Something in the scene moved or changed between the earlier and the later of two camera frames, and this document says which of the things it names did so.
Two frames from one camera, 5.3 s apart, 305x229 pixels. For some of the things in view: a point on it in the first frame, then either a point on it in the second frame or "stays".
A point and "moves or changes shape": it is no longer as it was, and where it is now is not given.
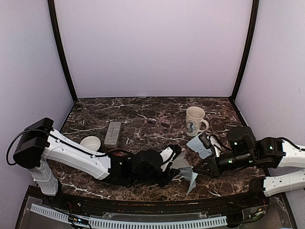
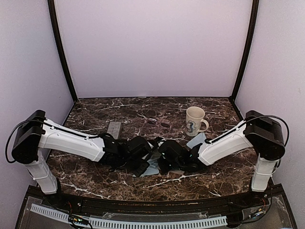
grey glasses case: (112, 137) stays
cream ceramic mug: (194, 123) stays
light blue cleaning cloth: (188, 173) moves or changes shape
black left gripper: (169, 175) -> (138, 172)
